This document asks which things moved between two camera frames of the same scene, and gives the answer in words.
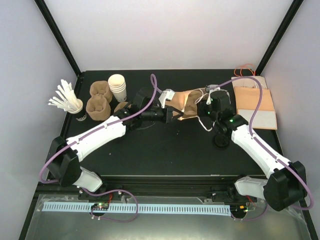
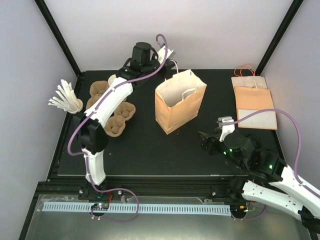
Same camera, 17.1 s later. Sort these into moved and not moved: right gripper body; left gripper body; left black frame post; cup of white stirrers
Moved: right gripper body; left gripper body
Not moved: left black frame post; cup of white stirrers
